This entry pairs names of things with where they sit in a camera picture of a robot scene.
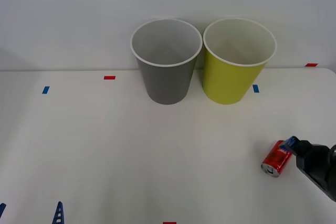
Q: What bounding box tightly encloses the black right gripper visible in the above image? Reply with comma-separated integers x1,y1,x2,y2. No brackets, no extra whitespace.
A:
284,135,336,201

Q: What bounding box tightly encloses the red drink can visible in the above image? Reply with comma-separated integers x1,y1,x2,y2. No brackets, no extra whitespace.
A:
260,140,293,179

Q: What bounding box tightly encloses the yellow-green plastic waste bin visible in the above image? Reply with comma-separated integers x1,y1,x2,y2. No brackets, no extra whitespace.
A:
202,17,278,105

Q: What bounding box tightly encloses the grey plastic waste bin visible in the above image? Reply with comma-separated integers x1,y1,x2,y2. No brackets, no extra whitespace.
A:
130,18,203,105

